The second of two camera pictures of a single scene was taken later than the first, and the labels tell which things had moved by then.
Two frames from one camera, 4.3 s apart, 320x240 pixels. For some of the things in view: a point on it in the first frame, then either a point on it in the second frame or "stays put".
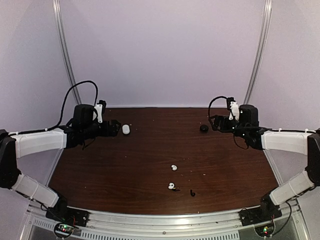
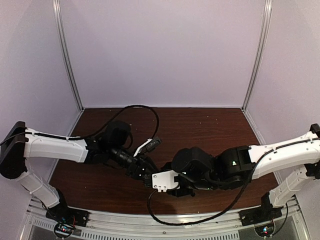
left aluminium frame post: x=65 y=45 stays put
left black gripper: x=106 y=132 -> x=136 y=170
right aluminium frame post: x=268 y=8 stays put
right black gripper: x=218 y=118 -> x=179 y=194
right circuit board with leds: x=265 y=230 stays put
